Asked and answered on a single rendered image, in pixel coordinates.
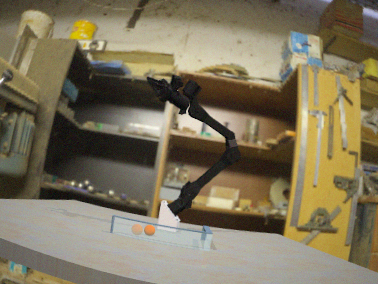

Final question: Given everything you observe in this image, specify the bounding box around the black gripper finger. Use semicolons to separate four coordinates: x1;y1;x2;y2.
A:
148;79;167;97
147;77;164;85

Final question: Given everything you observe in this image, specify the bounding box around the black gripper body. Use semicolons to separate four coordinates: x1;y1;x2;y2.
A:
159;78;181;104

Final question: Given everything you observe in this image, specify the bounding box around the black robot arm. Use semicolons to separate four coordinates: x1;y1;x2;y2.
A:
167;74;241;216

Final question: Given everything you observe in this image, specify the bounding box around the low clear plastic wall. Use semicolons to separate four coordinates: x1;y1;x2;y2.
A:
111;216;213;251

